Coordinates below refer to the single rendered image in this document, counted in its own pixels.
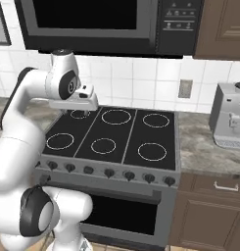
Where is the silver drawer handle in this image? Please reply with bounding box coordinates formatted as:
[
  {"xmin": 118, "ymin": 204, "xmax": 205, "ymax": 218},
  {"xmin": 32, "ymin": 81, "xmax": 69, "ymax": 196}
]
[{"xmin": 213, "ymin": 180, "xmax": 240, "ymax": 193}]

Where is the brown base cupboard door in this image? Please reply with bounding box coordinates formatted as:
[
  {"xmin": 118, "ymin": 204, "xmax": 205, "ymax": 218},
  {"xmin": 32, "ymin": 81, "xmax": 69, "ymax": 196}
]
[{"xmin": 168, "ymin": 191, "xmax": 240, "ymax": 251}]

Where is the dark framed window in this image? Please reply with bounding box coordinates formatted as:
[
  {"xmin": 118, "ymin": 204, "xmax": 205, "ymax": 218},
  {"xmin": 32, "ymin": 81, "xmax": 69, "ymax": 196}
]
[{"xmin": 0, "ymin": 0, "xmax": 13, "ymax": 47}]

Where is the brown drawer front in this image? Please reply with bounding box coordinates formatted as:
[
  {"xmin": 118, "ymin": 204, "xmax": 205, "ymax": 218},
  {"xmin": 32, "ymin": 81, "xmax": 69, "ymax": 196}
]
[{"xmin": 177, "ymin": 172, "xmax": 240, "ymax": 208}]

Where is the grey oven door handle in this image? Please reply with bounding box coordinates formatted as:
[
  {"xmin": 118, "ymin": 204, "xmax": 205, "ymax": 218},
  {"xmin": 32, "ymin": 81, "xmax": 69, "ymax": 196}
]
[{"xmin": 38, "ymin": 175, "xmax": 163, "ymax": 205}]

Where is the brown wall cupboard door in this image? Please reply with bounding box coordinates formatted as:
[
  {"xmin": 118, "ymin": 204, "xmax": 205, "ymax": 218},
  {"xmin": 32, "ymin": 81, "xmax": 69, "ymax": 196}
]
[{"xmin": 193, "ymin": 0, "xmax": 240, "ymax": 62}]

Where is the grey oven door with window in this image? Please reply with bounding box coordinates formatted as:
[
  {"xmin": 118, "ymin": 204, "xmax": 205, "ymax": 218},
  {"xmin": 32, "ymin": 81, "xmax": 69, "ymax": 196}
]
[{"xmin": 42, "ymin": 184, "xmax": 178, "ymax": 248}]

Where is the grey wall socket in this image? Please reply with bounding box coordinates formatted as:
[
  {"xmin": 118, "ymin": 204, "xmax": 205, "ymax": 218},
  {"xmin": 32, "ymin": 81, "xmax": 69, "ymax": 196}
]
[{"xmin": 177, "ymin": 78, "xmax": 194, "ymax": 100}]

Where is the dark stove knob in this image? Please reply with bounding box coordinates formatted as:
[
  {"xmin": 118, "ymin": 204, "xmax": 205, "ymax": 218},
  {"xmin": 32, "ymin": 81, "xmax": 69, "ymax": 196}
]
[
  {"xmin": 82, "ymin": 165, "xmax": 95, "ymax": 176},
  {"xmin": 103, "ymin": 168, "xmax": 116, "ymax": 179},
  {"xmin": 143, "ymin": 173, "xmax": 156, "ymax": 184},
  {"xmin": 47, "ymin": 160, "xmax": 59, "ymax": 172},
  {"xmin": 123, "ymin": 171, "xmax": 136, "ymax": 182},
  {"xmin": 163, "ymin": 176, "xmax": 176, "ymax": 187},
  {"xmin": 65, "ymin": 163, "xmax": 76, "ymax": 175}
]

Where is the grey stove with black hob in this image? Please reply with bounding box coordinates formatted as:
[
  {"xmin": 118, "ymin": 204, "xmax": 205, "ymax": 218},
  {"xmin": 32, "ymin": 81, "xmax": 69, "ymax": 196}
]
[{"xmin": 33, "ymin": 105, "xmax": 183, "ymax": 250}]

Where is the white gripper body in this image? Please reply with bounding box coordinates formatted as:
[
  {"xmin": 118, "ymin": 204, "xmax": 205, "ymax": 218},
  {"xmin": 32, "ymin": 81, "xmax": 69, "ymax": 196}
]
[{"xmin": 48, "ymin": 92, "xmax": 100, "ymax": 112}]

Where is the black microwave oven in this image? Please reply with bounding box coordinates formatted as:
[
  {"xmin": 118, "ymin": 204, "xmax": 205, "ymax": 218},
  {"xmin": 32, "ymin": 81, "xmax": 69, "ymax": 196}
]
[{"xmin": 14, "ymin": 0, "xmax": 205, "ymax": 60}]

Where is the silver coffee machine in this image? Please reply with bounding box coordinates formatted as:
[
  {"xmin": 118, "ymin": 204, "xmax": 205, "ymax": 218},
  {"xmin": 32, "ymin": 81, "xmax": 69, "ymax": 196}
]
[{"xmin": 208, "ymin": 81, "xmax": 240, "ymax": 151}]

